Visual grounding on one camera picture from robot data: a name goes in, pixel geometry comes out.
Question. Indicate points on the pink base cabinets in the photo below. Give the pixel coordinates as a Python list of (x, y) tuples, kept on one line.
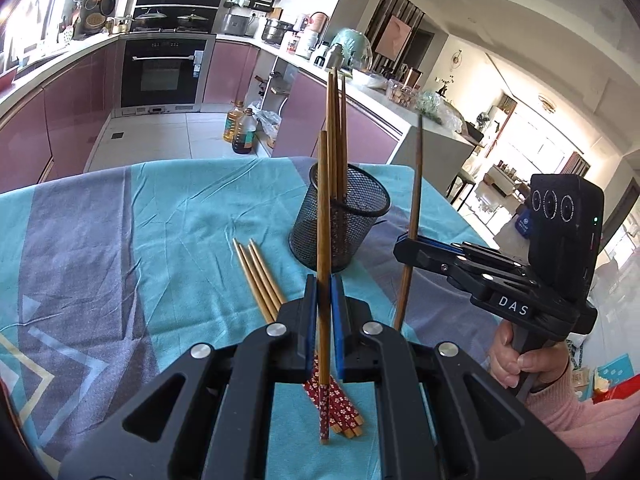
[(370, 130), (70, 105)]

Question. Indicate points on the round wall clock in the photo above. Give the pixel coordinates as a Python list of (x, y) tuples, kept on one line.
[(455, 58)]

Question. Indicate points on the hanging black pan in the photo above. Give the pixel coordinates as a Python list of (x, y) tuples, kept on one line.
[(107, 4)]

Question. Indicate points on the steel stock pot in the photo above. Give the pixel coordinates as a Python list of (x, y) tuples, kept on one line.
[(275, 31)]

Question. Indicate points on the blue striped tablecloth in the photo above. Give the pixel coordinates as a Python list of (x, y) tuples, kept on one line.
[(175, 220)]

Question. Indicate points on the person's right hand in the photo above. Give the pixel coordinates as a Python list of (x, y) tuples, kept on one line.
[(540, 365)]

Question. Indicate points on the black mesh utensil holder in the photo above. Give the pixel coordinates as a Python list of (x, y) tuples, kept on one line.
[(350, 230)]

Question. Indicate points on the white bowl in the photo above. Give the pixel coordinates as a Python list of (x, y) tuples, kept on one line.
[(369, 79)]

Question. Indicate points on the steel thermos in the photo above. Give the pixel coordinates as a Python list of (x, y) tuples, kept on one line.
[(335, 56)]

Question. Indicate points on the kitchen window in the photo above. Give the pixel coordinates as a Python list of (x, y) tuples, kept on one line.
[(30, 5)]

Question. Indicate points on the silver toaster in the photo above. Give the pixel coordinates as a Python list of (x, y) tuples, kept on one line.
[(234, 24)]

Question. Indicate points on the person's right forearm pink sleeve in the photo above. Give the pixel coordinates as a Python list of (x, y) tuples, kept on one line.
[(585, 425)]

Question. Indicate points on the blue printed bag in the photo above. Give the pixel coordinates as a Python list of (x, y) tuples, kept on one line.
[(522, 225)]

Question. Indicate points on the plastic bag with greens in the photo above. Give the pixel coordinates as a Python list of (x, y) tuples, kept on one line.
[(430, 102)]

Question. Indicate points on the copper tumbler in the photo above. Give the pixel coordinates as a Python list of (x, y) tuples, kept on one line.
[(412, 76)]

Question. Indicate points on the clear plastic container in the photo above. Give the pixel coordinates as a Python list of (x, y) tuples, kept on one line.
[(400, 92)]

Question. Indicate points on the pink wall picture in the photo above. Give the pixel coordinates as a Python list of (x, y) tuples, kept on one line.
[(395, 35)]

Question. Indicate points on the black range hood panel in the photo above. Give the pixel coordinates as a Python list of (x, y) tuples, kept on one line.
[(175, 2)]

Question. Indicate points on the dark slatted wall panel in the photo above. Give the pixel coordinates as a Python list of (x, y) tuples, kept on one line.
[(382, 2)]

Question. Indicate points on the brown colander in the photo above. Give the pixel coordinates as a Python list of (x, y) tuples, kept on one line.
[(93, 21)]

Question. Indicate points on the dark sauce plastic bottle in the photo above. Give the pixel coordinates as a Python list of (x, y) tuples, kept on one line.
[(243, 135)]

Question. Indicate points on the white plastic bag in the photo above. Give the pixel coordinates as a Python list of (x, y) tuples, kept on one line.
[(267, 120)]

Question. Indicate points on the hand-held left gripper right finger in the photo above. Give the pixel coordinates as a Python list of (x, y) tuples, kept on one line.
[(337, 320)]

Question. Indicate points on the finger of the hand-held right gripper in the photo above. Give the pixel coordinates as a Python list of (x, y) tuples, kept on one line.
[(430, 260), (440, 245)]

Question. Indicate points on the teal box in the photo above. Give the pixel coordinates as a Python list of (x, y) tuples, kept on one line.
[(615, 370)]

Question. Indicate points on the wooden chopstick red patterned end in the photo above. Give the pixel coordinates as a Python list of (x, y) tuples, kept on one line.
[(323, 210), (261, 280), (253, 280), (335, 125), (270, 275), (415, 200)]

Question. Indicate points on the black built-in oven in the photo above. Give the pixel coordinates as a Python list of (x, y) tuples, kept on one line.
[(165, 75)]

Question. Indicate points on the yellow cooking oil bottle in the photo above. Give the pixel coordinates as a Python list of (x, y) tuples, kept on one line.
[(233, 125)]

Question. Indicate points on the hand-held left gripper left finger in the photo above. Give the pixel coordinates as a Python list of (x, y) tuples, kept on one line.
[(311, 310)]

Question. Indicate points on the gold ceiling lamp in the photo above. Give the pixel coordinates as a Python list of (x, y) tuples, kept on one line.
[(547, 104)]

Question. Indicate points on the white kitchen countertop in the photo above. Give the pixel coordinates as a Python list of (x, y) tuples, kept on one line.
[(397, 112)]

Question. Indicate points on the black pot with glass lid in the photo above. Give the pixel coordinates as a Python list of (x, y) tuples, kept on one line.
[(148, 20), (192, 21)]

